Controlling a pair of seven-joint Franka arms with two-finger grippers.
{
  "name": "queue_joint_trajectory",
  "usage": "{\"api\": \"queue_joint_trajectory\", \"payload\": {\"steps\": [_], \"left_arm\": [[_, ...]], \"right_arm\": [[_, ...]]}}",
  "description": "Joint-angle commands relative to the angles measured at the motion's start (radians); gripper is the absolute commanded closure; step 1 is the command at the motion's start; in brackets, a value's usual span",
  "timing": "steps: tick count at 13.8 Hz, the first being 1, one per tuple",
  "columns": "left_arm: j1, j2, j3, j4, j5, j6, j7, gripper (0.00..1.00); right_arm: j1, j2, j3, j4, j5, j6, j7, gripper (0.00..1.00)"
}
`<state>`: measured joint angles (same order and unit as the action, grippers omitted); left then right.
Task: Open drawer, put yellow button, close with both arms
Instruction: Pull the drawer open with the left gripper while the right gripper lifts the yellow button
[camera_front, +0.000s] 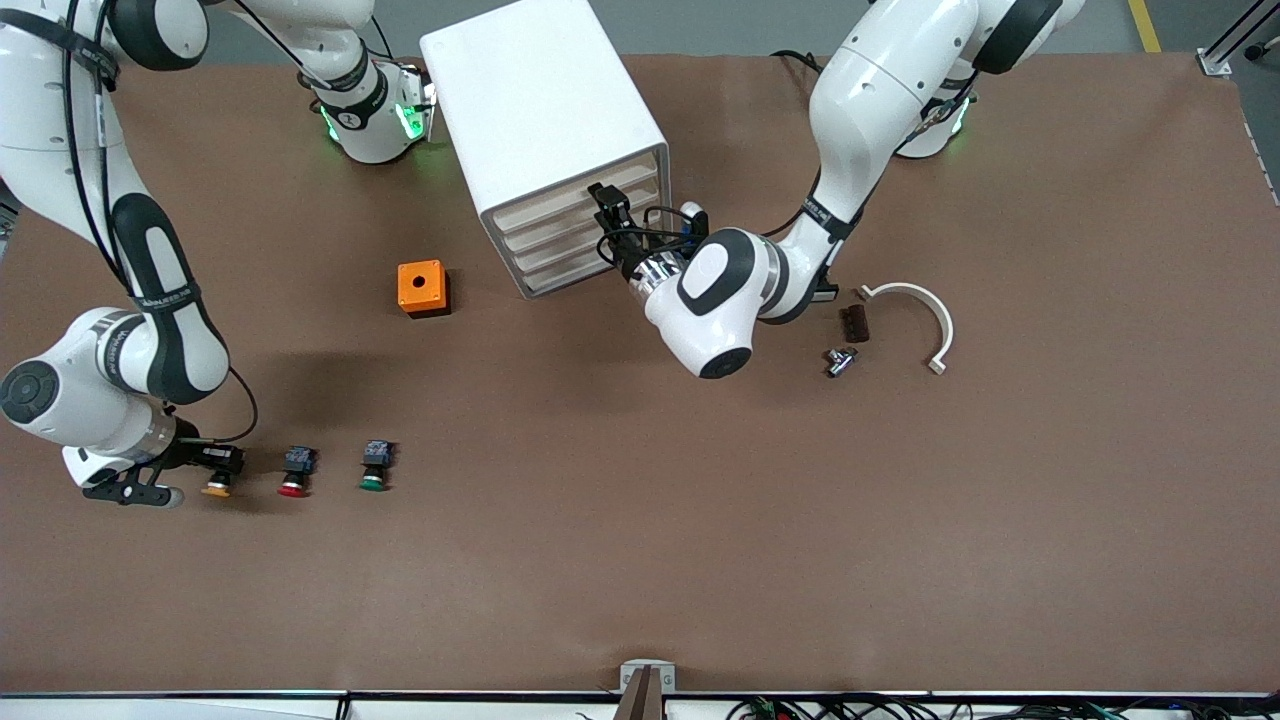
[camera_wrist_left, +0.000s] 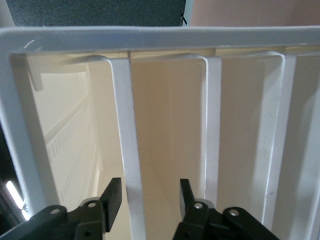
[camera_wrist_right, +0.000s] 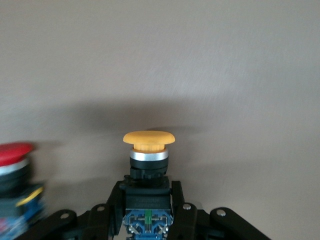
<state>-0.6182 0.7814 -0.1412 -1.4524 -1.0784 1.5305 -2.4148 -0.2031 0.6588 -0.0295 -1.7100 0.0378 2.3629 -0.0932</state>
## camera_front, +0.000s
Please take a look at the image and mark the aluminium profile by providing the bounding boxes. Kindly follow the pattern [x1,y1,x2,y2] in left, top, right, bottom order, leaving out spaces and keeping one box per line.
[1197,0,1280,78]

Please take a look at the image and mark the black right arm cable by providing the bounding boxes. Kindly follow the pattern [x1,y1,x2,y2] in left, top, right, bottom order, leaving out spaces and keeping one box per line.
[58,0,261,447]

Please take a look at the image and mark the white curved plastic clamp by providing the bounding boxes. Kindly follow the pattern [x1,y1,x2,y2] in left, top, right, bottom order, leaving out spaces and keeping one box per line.
[857,282,956,376]

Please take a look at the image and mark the red push button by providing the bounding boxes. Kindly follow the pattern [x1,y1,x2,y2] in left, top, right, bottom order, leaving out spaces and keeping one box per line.
[277,446,319,499]

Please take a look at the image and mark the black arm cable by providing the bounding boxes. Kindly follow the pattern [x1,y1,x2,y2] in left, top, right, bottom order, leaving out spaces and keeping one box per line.
[58,0,261,447]
[597,203,703,271]

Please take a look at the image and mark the white drawer cabinet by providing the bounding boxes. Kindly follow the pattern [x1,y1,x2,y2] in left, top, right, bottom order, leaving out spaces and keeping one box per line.
[419,0,675,301]

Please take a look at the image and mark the orange box with hole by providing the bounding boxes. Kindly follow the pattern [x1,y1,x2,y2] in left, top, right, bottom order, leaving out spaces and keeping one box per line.
[397,260,452,319]

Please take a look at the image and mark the black cable bundle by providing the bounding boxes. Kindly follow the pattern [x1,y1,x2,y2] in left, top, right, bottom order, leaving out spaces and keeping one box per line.
[725,693,1280,720]

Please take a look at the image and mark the beige plastic drawer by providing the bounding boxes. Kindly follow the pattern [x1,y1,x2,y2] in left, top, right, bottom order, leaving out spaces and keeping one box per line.
[500,178,663,253]
[508,203,665,273]
[493,153,661,234]
[517,226,669,295]

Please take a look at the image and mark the grey metal bracket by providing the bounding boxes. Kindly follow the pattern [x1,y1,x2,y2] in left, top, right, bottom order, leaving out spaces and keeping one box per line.
[619,659,677,696]

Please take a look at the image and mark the green push button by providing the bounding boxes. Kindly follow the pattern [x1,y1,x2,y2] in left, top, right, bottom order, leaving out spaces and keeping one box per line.
[359,439,395,493]

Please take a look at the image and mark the small electronics box green light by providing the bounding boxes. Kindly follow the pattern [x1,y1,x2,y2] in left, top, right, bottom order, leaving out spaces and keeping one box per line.
[398,62,438,142]

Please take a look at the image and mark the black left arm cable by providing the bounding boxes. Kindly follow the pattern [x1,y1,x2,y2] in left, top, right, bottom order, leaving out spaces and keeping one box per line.
[597,203,703,271]

